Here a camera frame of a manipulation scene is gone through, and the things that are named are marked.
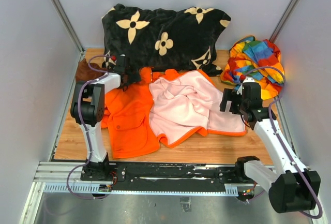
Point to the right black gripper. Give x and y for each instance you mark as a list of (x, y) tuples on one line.
[(229, 94)]

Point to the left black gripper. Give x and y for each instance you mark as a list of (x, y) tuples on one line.
[(135, 78)]

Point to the orange zip jacket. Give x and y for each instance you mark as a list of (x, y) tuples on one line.
[(165, 109)]

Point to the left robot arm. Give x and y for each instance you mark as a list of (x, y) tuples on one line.
[(87, 108)]

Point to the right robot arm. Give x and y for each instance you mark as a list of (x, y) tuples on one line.
[(291, 187)]

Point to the rainbow striped cloth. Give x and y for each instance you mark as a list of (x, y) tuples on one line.
[(259, 59)]

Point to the brown cloth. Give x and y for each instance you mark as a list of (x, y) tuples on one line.
[(84, 73)]

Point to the black floral pillow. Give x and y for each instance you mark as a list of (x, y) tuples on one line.
[(164, 39)]

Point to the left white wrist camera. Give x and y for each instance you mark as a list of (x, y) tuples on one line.
[(120, 62)]

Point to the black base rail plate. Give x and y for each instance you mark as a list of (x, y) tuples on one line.
[(172, 177)]

